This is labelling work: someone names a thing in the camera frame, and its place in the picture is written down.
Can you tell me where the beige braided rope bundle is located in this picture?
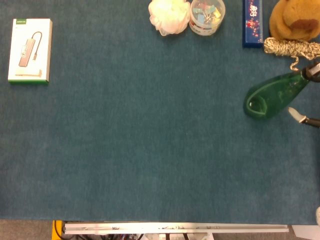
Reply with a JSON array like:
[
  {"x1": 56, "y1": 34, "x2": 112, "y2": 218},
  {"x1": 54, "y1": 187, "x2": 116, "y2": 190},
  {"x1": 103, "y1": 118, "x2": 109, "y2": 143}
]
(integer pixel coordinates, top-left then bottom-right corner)
[{"x1": 263, "y1": 36, "x2": 320, "y2": 72}]

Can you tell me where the white USB hub box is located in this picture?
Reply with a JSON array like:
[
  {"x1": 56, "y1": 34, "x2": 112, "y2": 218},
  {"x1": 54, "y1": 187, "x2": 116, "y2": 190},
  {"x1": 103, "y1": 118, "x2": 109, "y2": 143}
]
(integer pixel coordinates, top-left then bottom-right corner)
[{"x1": 7, "y1": 18, "x2": 54, "y2": 85}]

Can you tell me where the white mesh bath sponge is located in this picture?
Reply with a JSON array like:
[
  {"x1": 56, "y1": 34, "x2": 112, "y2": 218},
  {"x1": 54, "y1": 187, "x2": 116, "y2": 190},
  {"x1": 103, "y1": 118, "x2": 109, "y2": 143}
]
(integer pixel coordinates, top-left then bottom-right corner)
[{"x1": 148, "y1": 0, "x2": 191, "y2": 37}]

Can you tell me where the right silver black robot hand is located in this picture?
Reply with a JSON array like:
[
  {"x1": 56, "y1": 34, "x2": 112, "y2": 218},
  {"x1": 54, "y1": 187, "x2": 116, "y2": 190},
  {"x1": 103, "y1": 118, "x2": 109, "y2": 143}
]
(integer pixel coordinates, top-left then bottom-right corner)
[{"x1": 287, "y1": 106, "x2": 320, "y2": 129}]

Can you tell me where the green spray bottle black nozzle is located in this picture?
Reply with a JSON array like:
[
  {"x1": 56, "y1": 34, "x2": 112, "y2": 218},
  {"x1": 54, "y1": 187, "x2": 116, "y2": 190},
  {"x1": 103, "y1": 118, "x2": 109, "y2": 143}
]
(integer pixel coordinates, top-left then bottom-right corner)
[{"x1": 242, "y1": 61, "x2": 320, "y2": 121}]

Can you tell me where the blue felt table cloth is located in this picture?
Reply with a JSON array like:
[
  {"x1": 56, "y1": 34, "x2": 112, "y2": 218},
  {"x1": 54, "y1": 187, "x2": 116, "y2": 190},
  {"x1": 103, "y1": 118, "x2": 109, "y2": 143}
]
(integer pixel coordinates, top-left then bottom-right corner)
[{"x1": 0, "y1": 0, "x2": 320, "y2": 225}]

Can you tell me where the aluminium profile rail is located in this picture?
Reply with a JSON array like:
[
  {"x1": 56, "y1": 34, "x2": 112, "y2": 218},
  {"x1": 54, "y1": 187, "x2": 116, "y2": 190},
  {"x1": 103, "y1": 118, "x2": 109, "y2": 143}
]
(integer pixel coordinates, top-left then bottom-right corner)
[{"x1": 62, "y1": 221, "x2": 290, "y2": 235}]

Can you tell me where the clear jar of binder clips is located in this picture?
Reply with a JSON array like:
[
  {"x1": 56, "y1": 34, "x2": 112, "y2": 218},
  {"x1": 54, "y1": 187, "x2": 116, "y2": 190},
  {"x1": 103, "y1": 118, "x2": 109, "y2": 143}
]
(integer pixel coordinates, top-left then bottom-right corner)
[{"x1": 189, "y1": 0, "x2": 226, "y2": 37}]

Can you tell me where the brown capybara plush toy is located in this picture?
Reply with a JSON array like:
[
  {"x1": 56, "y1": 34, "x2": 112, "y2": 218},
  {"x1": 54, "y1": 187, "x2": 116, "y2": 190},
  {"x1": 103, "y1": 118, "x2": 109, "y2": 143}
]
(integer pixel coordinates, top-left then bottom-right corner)
[{"x1": 268, "y1": 0, "x2": 320, "y2": 42}]

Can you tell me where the white plastic corner piece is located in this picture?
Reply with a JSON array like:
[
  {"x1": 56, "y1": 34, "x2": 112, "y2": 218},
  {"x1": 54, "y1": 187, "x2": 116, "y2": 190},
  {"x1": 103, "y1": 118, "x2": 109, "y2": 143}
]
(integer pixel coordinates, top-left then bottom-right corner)
[{"x1": 291, "y1": 224, "x2": 320, "y2": 240}]

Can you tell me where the blue rectangular printed box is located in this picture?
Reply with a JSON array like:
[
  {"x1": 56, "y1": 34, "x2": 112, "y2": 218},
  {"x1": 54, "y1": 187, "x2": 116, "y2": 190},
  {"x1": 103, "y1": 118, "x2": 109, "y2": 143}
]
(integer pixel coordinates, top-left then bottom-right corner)
[{"x1": 242, "y1": 0, "x2": 264, "y2": 49}]

